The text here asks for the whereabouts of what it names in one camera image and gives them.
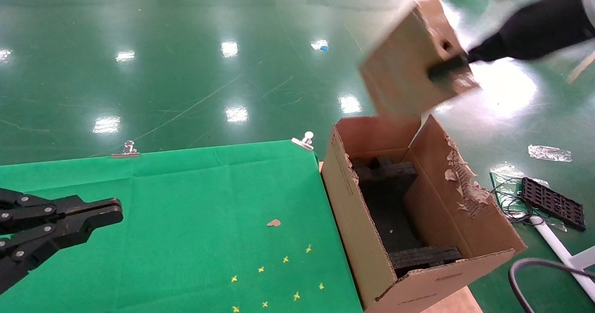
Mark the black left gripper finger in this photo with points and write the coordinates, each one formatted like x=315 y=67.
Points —
x=93 y=222
x=93 y=203

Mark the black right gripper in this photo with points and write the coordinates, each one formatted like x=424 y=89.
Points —
x=544 y=29

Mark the small brown cardboard box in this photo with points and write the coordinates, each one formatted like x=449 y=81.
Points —
x=399 y=71

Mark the black foam carton liner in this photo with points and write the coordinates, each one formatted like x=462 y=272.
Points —
x=388 y=206

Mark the large open cardboard carton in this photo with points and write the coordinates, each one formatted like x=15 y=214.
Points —
x=362 y=220

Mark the silver binder clip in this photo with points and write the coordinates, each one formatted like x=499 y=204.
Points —
x=304 y=141
x=128 y=151

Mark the green table cloth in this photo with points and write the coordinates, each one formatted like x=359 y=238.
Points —
x=186 y=220

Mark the clear plastic wrap sheet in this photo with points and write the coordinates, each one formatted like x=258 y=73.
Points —
x=504 y=173

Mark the clear crumpled plastic bag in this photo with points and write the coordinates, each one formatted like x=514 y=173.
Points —
x=548 y=153

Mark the wooden stick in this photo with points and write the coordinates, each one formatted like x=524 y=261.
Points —
x=581 y=66

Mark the black plastic grid tray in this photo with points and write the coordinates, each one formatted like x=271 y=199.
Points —
x=553 y=203

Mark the brown paper scrap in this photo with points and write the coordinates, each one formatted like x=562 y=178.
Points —
x=274 y=223

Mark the white pipe stand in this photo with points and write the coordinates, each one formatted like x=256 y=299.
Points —
x=558 y=248

